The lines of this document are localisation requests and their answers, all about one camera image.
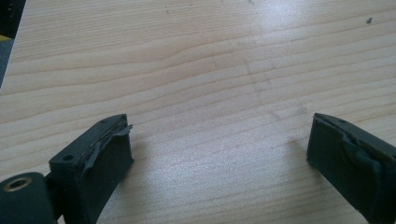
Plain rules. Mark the dark object with yellow edge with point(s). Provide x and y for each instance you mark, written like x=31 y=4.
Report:
x=9 y=18

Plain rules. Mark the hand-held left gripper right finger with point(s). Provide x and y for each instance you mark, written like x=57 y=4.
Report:
x=348 y=155

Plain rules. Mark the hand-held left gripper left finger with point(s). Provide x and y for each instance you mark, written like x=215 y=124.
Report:
x=93 y=168

